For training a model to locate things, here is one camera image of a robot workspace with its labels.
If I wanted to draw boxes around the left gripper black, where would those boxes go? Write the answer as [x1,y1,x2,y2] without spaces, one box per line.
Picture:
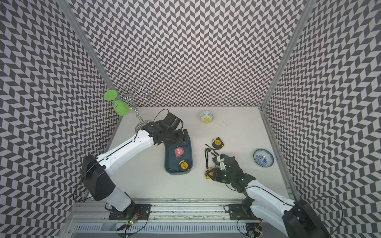
[164,128,191,148]

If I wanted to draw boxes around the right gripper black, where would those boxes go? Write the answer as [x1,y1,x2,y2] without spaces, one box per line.
[207,168,235,183]

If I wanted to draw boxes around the pink tape measure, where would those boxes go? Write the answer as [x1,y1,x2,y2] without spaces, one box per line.
[174,147,184,158]

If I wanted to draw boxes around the teal plastic storage box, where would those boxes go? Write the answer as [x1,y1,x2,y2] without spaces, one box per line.
[164,140,193,175]

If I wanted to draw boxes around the black yellow tape measure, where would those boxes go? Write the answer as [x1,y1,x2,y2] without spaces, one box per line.
[178,160,190,172]
[212,137,224,150]

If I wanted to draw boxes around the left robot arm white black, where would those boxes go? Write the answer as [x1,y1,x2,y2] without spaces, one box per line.
[81,112,190,212]

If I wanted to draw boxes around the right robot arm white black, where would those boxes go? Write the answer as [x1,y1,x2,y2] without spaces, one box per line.
[205,154,331,238]

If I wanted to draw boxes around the blue white patterned plate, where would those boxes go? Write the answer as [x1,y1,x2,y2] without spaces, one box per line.
[253,149,275,168]

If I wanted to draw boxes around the small yellow patterned bowl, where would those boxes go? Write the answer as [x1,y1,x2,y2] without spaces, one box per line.
[199,110,215,124]

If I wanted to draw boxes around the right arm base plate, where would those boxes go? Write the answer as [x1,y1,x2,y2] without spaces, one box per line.
[227,204,260,221]

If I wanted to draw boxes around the chrome wire glass rack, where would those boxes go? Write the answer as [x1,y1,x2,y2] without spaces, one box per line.
[122,83,150,133]

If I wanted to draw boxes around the aluminium front rail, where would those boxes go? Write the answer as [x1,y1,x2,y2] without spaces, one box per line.
[63,198,316,238]

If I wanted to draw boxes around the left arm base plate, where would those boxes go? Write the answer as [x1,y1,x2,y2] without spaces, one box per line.
[109,203,152,221]

